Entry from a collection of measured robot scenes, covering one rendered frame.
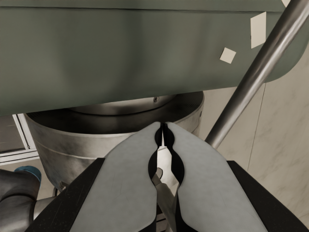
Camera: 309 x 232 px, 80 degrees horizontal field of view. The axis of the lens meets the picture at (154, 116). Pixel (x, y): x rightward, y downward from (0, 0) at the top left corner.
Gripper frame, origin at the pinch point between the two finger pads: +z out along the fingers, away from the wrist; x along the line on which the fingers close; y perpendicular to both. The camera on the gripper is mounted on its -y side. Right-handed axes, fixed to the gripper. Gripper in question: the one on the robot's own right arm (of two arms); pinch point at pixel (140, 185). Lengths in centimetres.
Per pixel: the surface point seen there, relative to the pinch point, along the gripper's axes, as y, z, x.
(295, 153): 146, 283, -108
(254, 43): -37.6, 7.9, 17.1
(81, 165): -22.4, -11.5, 13.4
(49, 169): -19.0, -16.5, 8.9
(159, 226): 42.0, 11.6, -11.1
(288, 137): 108, 248, -108
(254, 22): -39.5, 7.0, 17.1
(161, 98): -29.0, 0.7, 9.6
